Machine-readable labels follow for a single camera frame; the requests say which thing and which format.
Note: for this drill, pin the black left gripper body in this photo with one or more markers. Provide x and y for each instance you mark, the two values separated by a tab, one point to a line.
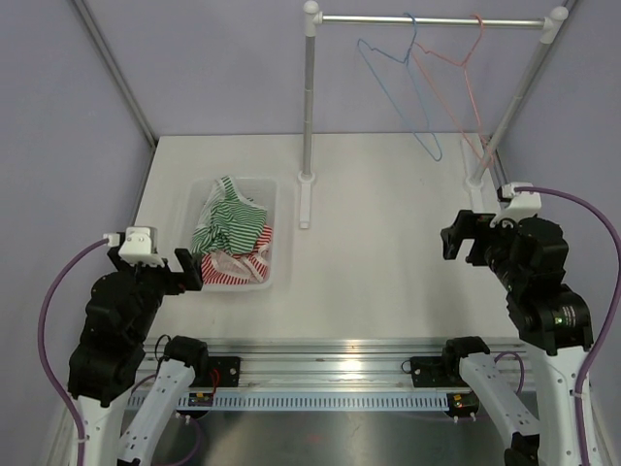
169	282

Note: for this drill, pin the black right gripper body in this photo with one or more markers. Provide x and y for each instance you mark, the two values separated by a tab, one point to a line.
485	237

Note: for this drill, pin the red striped tank top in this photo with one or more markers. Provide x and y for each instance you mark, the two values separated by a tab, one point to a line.
222	268

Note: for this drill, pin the green striped tank top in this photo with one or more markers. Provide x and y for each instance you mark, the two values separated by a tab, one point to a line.
228	221

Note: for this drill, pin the pink wire hanger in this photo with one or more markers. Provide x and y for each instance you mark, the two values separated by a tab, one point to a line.
470	124

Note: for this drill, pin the blue wire hanger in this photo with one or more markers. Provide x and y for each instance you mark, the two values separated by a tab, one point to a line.
399	84

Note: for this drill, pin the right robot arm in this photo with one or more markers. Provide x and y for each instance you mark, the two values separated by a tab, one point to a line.
552	321

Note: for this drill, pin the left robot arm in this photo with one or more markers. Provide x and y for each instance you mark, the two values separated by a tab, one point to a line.
103	367

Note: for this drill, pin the clear plastic basket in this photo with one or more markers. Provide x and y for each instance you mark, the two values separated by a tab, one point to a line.
261	190

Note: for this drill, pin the metal clothes rack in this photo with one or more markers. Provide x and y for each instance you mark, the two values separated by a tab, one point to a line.
475	164

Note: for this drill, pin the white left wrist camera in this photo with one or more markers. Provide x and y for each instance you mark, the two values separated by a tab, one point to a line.
137	245

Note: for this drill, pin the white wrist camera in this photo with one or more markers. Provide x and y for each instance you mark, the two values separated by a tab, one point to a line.
521	201
137	245

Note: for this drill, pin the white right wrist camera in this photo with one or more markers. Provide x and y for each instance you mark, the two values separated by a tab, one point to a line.
521	201

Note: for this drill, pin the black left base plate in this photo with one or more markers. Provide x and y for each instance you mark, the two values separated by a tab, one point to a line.
225	371

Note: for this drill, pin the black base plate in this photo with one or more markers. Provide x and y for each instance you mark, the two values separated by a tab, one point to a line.
225	371
433	372

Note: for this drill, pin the aluminium mounting rail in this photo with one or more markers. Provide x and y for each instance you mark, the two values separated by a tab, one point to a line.
298	363

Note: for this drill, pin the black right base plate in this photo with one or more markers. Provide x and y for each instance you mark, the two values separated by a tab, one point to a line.
433	372

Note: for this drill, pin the white slotted cable duct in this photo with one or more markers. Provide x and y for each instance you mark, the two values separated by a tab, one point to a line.
233	401

